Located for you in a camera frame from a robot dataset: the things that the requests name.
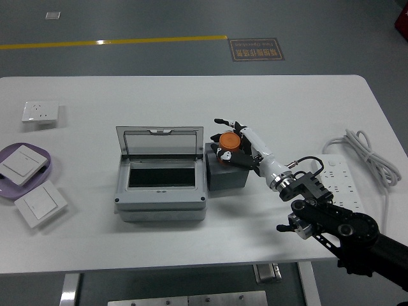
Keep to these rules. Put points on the white wall switch plate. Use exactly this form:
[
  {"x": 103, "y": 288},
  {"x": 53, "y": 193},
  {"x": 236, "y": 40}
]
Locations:
[
  {"x": 20, "y": 164},
  {"x": 39, "y": 204}
]

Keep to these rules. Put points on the purple tray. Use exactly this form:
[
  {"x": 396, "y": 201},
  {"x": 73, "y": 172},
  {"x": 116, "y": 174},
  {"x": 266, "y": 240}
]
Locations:
[{"x": 4, "y": 193}]

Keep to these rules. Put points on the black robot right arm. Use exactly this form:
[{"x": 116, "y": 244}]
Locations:
[{"x": 350, "y": 224}]

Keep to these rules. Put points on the small silver floor plate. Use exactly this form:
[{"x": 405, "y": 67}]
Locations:
[{"x": 53, "y": 15}]

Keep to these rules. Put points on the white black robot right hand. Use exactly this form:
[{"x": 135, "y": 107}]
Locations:
[{"x": 263, "y": 153}]

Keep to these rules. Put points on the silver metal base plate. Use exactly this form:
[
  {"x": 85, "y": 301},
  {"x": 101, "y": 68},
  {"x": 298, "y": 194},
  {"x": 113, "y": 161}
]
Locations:
[{"x": 188, "y": 299}]

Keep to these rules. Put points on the red object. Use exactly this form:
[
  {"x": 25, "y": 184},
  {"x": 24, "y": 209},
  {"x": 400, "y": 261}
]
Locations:
[{"x": 402, "y": 19}]

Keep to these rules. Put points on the white wall socket plate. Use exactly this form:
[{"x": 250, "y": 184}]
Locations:
[{"x": 39, "y": 111}]

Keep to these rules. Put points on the white table leg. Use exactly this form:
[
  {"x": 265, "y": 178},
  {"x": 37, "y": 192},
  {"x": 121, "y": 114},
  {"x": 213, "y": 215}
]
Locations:
[
  {"x": 309, "y": 283},
  {"x": 69, "y": 290}
]

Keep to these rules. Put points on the grey box with clear lid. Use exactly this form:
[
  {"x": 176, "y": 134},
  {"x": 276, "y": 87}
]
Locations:
[{"x": 159, "y": 199}]

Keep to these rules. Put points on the orange cylinder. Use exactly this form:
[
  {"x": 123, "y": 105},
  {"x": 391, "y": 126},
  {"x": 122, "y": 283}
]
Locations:
[{"x": 230, "y": 141}]

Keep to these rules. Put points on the grey metal bracket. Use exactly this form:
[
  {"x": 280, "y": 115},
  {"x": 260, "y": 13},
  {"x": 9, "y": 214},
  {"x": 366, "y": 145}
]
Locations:
[{"x": 267, "y": 273}]

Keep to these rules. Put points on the grey cube with round hole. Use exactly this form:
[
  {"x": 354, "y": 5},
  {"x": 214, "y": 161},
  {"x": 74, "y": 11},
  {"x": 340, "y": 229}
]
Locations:
[{"x": 226, "y": 179}]

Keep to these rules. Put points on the white power strip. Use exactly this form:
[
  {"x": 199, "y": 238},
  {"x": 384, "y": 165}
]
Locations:
[{"x": 341, "y": 178}]

